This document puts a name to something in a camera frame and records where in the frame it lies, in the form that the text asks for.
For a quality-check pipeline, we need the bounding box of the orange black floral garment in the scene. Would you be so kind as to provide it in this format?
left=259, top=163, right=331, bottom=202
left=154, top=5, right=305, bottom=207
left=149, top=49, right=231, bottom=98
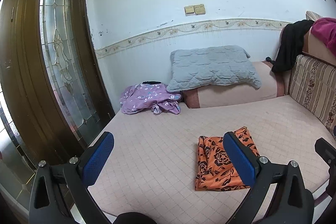
left=195, top=136, right=256, bottom=192

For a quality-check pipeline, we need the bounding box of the striped floral back cushion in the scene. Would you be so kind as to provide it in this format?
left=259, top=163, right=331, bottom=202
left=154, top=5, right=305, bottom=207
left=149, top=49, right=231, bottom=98
left=289, top=55, right=336, bottom=136

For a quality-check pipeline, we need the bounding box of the pink bolster cushion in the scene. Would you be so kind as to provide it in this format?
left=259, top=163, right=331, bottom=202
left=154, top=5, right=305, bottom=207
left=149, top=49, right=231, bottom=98
left=183, top=61, right=290, bottom=109

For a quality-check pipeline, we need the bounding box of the black cloth on sofa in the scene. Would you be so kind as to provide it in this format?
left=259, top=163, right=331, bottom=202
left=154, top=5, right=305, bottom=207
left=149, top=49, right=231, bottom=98
left=266, top=19, right=314, bottom=74

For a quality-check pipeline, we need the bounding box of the brown door with stained glass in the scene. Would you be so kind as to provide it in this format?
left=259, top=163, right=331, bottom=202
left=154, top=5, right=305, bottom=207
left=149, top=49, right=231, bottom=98
left=1, top=0, right=114, bottom=214

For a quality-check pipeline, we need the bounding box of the pink quilted mattress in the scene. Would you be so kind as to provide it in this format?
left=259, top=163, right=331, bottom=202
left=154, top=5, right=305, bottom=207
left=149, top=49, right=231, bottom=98
left=89, top=96, right=335, bottom=223

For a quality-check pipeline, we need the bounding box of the magenta cloth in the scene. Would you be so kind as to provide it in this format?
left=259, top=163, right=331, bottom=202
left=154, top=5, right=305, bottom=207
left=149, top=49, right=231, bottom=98
left=311, top=18, right=336, bottom=55

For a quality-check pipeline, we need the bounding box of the grey quilted pillow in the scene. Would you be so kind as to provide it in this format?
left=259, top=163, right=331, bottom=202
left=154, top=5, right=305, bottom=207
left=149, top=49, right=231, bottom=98
left=167, top=46, right=261, bottom=92

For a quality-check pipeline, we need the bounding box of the purple floral garment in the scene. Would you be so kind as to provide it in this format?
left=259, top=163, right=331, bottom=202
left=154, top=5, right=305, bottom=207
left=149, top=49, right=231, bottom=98
left=120, top=83, right=182, bottom=115

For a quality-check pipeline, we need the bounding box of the beige wall switch right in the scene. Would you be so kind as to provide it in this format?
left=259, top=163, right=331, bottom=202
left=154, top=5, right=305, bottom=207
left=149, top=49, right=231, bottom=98
left=194, top=4, right=206, bottom=15

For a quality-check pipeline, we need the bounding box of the beige wall switch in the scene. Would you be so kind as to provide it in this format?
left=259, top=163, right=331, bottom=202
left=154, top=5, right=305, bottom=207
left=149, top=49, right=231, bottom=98
left=184, top=6, right=195, bottom=16
left=194, top=4, right=206, bottom=15

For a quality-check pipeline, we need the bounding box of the beige wall switch left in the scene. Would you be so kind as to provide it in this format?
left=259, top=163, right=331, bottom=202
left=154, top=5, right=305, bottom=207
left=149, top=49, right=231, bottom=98
left=184, top=6, right=195, bottom=16

